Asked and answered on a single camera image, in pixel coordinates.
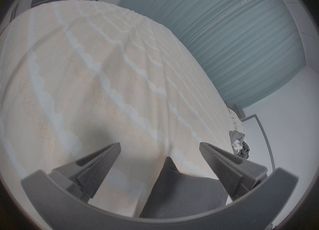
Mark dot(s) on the white printed pillow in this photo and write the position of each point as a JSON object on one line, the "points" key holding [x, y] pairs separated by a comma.
{"points": [[236, 121]]}

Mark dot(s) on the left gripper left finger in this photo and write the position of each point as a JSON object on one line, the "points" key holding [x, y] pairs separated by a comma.
{"points": [[97, 171]]}

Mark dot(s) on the grey bedside table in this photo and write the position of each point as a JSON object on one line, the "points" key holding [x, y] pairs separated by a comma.
{"points": [[236, 109]]}

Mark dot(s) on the bed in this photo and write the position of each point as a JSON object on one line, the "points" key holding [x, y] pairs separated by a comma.
{"points": [[99, 74]]}

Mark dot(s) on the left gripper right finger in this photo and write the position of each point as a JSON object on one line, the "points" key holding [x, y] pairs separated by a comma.
{"points": [[224, 166]]}

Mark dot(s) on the blue-green curtain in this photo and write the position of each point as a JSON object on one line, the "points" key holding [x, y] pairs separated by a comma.
{"points": [[187, 4], [261, 54]]}

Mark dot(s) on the pile of clothes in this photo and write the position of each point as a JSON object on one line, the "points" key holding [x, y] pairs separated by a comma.
{"points": [[240, 146]]}

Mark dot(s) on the black T-shirt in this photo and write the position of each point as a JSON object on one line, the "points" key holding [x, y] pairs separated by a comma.
{"points": [[184, 194]]}

